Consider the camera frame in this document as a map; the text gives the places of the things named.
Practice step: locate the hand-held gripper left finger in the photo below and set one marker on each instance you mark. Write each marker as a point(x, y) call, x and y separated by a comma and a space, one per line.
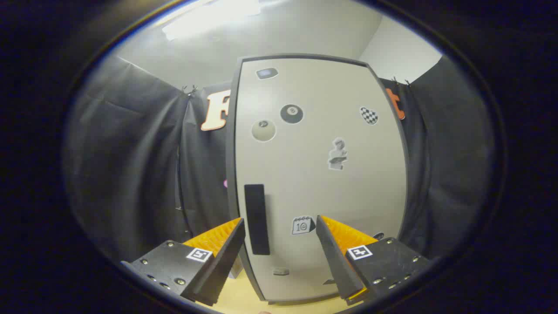
point(218, 270)

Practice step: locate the black backdrop cloth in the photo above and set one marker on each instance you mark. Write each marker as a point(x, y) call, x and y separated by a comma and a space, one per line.
point(130, 152)

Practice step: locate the light grey cabinet door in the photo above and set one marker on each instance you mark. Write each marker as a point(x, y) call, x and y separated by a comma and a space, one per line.
point(314, 187)

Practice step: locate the dark grey cabinet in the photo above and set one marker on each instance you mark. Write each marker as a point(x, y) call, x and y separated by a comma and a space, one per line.
point(230, 165)

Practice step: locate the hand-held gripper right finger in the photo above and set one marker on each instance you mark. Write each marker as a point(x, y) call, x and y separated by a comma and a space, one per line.
point(338, 266)

